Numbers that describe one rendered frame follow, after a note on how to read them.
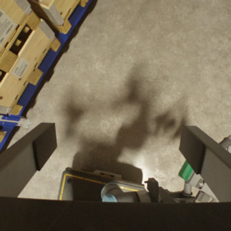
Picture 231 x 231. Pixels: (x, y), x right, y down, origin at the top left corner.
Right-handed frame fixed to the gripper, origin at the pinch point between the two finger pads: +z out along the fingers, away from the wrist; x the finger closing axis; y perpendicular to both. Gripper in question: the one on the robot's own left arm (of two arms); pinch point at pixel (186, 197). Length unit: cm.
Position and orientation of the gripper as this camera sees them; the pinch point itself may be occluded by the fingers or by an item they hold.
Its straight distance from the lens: 78.8
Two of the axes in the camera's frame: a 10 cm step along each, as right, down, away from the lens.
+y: -0.3, 10.0, 0.8
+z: 9.8, 0.1, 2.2
